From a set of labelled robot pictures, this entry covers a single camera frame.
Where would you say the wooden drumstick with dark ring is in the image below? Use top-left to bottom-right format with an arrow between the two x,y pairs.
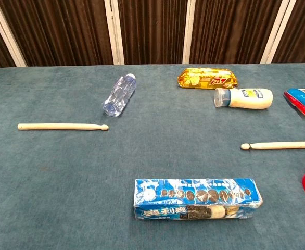
240,141 -> 305,151

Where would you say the clear plastic water bottle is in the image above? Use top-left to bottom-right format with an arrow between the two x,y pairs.
101,73 -> 137,117

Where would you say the golden snack packet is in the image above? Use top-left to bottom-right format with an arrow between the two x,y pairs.
177,67 -> 239,90

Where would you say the blue cookie box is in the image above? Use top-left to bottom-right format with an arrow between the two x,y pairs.
133,178 -> 263,221

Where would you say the white bottle with clear cap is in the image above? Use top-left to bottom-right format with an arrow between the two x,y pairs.
213,87 -> 274,110

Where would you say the teal table cloth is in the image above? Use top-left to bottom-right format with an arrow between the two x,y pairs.
0,62 -> 305,250

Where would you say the blue and red snack bag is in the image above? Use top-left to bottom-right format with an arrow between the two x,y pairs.
283,88 -> 305,116

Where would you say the white partition post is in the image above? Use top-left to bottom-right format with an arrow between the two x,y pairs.
0,0 -> 28,67
260,0 -> 298,64
182,0 -> 196,65
104,0 -> 125,66

